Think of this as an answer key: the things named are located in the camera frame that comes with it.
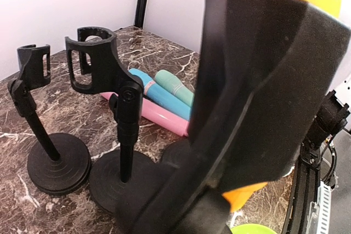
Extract blue toy microphone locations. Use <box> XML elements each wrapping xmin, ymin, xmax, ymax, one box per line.
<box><xmin>129</xmin><ymin>68</ymin><xmax>190</xmax><ymax>121</ymax></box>

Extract pink toy microphone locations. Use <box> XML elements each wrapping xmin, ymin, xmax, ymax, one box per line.
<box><xmin>100</xmin><ymin>92</ymin><xmax>189</xmax><ymax>136</ymax></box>

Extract teal toy microphone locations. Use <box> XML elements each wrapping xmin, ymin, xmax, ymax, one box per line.
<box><xmin>154</xmin><ymin>70</ymin><xmax>194</xmax><ymax>107</ymax></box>

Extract black stand of blue microphone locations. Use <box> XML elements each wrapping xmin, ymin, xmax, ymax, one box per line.
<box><xmin>160</xmin><ymin>139</ymin><xmax>191</xmax><ymax>169</ymax></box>

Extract black stand of pink microphone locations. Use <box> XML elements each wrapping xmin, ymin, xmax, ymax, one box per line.
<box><xmin>65</xmin><ymin>26</ymin><xmax>175</xmax><ymax>216</ymax></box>

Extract black stand of orange microphone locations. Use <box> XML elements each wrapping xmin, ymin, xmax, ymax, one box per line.
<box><xmin>127</xmin><ymin>0</ymin><xmax>350</xmax><ymax>233</ymax></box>

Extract black stand of teal microphone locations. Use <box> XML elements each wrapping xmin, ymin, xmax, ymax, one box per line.
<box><xmin>7</xmin><ymin>43</ymin><xmax>92</xmax><ymax>197</ymax></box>

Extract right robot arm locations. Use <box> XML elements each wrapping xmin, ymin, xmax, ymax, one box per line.
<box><xmin>300</xmin><ymin>90</ymin><xmax>350</xmax><ymax>168</ymax></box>

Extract green plate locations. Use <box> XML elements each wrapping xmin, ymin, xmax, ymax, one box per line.
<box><xmin>230</xmin><ymin>224</ymin><xmax>276</xmax><ymax>234</ymax></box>

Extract white slotted cable duct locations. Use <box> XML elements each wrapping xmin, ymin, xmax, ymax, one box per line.
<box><xmin>316</xmin><ymin>181</ymin><xmax>332</xmax><ymax>234</ymax></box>

